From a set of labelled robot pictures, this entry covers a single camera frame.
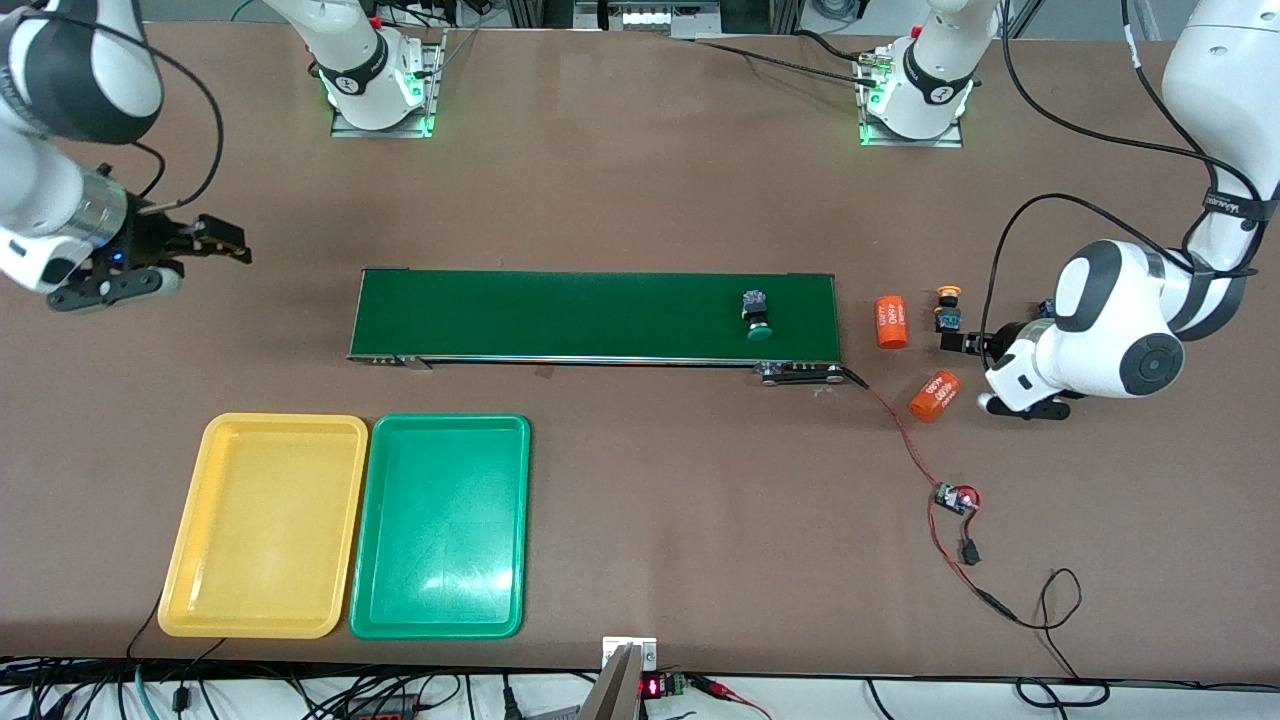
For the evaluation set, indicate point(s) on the grey metal bracket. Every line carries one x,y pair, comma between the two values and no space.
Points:
620,690

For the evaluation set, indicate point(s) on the small black circuit board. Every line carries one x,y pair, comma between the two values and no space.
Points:
950,497

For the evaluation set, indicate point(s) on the orange 4680 cylinder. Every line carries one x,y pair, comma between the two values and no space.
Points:
890,322
935,397

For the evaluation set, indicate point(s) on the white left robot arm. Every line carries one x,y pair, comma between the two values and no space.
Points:
1110,330

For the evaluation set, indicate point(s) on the red digit display module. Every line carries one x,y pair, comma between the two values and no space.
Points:
652,688

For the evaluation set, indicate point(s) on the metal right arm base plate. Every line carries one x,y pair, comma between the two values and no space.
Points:
380,133

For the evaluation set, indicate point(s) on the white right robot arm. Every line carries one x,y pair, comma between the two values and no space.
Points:
40,180

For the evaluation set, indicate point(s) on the yellow mushroom push button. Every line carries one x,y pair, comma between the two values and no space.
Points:
948,318
1046,308

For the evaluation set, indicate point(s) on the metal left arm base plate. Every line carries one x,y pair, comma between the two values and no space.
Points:
910,143

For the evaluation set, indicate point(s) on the green mushroom push button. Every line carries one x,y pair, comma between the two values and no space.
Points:
757,305

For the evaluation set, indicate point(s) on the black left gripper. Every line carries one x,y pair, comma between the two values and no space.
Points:
1003,341

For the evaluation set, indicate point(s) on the red clip lead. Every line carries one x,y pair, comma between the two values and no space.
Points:
715,688

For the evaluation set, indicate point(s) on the green belt conveyor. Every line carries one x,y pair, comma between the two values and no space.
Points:
600,315

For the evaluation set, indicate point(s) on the green plastic tray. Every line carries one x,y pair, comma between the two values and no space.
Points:
450,560

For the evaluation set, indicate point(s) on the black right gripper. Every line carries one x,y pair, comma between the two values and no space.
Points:
152,243

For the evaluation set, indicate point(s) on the yellow plastic tray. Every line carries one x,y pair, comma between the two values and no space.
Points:
260,520

